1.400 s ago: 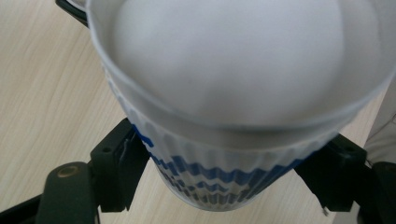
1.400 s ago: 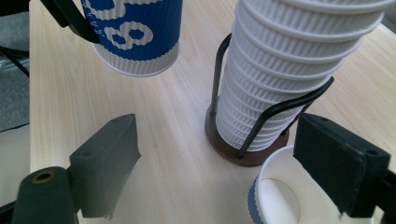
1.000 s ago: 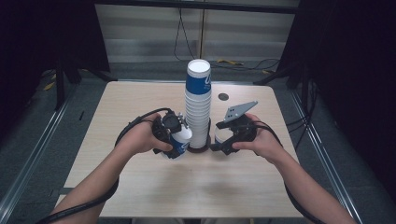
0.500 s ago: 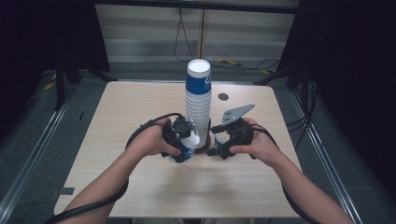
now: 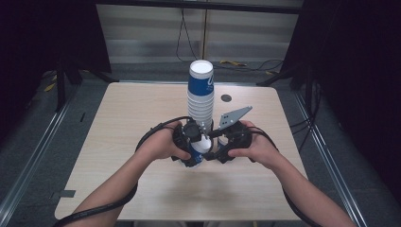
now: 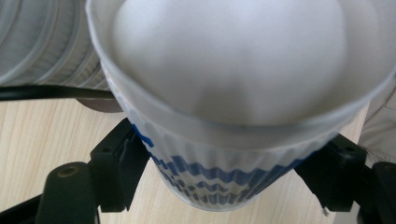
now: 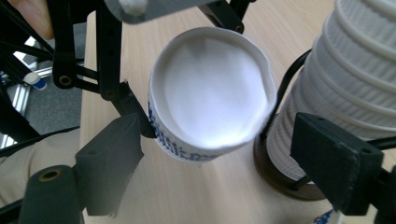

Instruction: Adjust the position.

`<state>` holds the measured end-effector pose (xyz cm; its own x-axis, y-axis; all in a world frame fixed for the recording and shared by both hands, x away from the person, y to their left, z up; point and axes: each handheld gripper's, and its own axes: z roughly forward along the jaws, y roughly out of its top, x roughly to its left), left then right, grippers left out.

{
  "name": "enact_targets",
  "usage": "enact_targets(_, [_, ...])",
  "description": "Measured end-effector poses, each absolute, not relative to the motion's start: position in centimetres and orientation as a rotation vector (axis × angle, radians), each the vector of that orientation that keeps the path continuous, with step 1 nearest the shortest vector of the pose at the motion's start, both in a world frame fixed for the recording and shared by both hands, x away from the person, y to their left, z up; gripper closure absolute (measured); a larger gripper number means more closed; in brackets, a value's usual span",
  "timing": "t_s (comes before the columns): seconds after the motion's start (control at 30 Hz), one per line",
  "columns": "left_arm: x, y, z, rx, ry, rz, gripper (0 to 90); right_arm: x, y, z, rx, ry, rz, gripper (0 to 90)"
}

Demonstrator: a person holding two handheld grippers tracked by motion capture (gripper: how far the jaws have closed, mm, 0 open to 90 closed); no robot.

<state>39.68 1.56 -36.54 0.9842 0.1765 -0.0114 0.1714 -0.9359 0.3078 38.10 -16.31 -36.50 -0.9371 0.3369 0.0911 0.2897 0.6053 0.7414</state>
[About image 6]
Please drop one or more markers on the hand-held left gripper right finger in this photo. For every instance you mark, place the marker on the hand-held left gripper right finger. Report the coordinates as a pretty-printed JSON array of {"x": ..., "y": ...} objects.
[{"x": 336, "y": 174}]

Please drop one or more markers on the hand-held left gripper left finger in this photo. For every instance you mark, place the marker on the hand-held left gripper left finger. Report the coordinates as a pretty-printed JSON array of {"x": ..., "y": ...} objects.
[{"x": 115, "y": 168}]

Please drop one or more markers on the dark brown cup holder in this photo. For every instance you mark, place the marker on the dark brown cup holder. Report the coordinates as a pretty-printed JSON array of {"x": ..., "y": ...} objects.
[{"x": 46, "y": 92}]

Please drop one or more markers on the blue and white single cup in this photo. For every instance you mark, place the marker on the blue and white single cup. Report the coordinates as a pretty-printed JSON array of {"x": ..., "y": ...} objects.
[{"x": 230, "y": 77}]

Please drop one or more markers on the stack of paper cups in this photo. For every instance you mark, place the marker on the stack of paper cups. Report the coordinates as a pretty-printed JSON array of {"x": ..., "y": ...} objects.
[{"x": 40, "y": 40}]

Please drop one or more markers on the pale grey cloth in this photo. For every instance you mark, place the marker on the pale grey cloth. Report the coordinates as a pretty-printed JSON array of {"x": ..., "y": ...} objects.
[{"x": 381, "y": 130}]

